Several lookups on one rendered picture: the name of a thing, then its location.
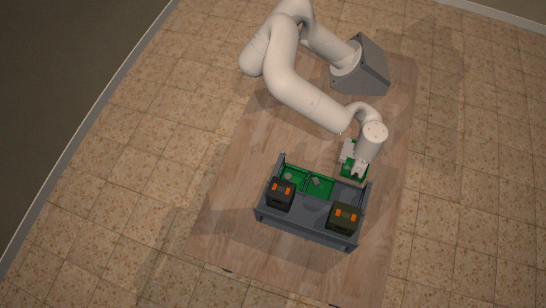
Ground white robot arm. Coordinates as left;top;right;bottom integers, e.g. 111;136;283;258
237;0;388;164

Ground dark olive tool case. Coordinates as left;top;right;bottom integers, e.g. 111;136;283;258
325;200;362;237

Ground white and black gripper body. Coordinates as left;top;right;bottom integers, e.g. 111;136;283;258
350;159;368;178

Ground black tool case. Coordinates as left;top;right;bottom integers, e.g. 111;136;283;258
266;176;296;213

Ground green open-front bin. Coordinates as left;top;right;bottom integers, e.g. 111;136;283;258
339;139;370;183
278;163;309;192
304;172;336;201

